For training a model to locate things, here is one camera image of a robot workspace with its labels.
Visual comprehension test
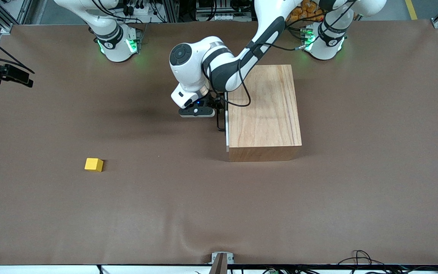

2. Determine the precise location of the wooden drawer with black handle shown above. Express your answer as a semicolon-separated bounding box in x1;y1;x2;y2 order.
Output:
217;97;230;153

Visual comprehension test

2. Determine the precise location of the yellow block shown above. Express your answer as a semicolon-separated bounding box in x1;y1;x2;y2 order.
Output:
84;158;104;172

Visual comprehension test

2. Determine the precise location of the wooden drawer cabinet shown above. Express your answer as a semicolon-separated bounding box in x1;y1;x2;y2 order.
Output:
227;64;303;162

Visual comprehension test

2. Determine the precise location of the grey equipment box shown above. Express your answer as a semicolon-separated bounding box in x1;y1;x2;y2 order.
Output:
195;0;258;22

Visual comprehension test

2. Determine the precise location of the white power strip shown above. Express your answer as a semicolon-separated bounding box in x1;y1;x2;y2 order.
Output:
122;0;153;16

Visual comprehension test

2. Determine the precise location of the bag of orange items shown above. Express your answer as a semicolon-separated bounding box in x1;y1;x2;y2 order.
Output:
285;0;321;22

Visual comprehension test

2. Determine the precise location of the metal table edge bracket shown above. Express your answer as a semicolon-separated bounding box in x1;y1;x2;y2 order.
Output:
209;252;235;274

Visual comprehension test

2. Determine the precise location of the black cable bundle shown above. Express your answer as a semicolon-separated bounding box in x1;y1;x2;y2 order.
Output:
336;250;386;268

